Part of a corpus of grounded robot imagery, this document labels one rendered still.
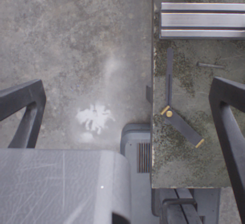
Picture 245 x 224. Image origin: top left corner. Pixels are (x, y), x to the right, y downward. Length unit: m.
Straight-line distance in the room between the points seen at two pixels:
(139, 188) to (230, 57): 0.88
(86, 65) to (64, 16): 0.31
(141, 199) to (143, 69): 0.71
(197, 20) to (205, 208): 1.06
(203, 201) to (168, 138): 0.86
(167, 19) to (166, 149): 0.25
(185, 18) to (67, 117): 1.08
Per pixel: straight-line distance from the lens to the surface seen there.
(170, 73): 0.45
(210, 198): 1.31
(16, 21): 1.51
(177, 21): 0.44
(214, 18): 0.46
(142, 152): 1.14
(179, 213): 1.01
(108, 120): 1.36
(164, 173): 0.50
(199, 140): 0.48
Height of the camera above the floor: 1.33
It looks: 83 degrees down
